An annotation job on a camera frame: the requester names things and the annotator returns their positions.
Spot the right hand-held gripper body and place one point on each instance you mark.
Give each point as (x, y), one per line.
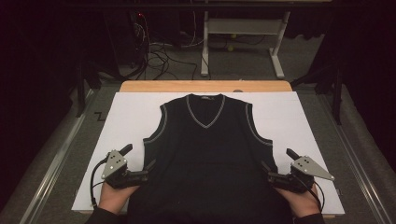
(303, 169)

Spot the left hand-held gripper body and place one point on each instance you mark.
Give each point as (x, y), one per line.
(115, 169)

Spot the black knit vest grey trim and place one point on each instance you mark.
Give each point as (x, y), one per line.
(205, 161)

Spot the person's left hand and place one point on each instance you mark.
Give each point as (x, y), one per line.
(113, 199)

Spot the white paper sheet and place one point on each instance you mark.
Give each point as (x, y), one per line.
(134, 124)

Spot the black stand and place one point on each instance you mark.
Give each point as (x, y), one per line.
(81, 90)
(336, 93)

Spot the wooden table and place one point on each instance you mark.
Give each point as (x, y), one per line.
(174, 86)

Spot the dark computer tower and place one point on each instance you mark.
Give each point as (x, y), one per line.
(124, 37)

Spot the yellow tennis ball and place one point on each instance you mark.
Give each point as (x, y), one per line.
(230, 48)
(233, 36)

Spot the aluminium floor rail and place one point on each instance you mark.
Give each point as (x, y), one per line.
(355, 161)
(53, 168)

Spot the white metal desk frame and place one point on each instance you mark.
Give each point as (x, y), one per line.
(243, 26)

